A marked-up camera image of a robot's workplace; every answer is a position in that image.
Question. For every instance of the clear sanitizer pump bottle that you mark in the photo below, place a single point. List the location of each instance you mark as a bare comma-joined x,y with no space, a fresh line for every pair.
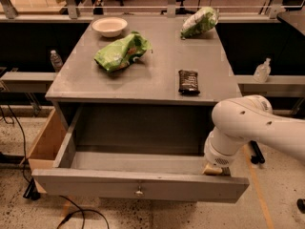
262,71

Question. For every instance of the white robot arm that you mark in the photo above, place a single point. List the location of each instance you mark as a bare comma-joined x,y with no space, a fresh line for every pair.
238,121

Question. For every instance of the grey top drawer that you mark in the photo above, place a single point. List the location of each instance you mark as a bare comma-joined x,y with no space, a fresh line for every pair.
138,151

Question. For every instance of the clear water bottle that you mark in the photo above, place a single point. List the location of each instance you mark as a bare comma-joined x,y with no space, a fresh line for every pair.
56,61

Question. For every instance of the wooden open box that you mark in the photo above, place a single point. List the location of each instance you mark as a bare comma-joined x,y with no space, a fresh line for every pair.
45,147

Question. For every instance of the grey drawer cabinet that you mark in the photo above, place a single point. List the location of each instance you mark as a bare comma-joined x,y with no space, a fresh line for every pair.
153,79

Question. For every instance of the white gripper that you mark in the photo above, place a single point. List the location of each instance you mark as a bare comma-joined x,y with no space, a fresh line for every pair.
218,157

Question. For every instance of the grey left bench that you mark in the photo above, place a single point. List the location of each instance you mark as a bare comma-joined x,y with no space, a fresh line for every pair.
22,82

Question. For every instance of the green chip bag front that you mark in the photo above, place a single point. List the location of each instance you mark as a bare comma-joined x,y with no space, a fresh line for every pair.
123,52

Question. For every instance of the grey right bench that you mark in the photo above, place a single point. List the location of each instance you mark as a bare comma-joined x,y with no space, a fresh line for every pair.
276,85

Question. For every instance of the white bowl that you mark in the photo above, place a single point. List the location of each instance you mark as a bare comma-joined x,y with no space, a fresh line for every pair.
110,26

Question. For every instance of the green chip bag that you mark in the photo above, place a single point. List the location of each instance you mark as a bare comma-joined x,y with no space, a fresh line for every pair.
203,20
123,52

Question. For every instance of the grey bench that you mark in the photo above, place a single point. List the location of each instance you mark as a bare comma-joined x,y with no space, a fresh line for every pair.
22,82
276,85

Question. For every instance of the green chip bag rear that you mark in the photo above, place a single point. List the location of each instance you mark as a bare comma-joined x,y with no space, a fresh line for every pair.
203,20

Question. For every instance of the dark brown snack packet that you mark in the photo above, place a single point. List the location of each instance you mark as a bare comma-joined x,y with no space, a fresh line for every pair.
188,83

